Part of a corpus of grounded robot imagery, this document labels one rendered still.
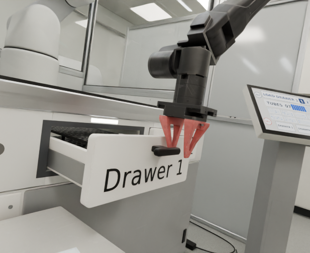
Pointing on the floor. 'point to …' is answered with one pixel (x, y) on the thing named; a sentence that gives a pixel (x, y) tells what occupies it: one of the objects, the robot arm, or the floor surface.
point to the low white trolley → (45, 234)
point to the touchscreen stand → (275, 197)
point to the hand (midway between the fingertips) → (179, 151)
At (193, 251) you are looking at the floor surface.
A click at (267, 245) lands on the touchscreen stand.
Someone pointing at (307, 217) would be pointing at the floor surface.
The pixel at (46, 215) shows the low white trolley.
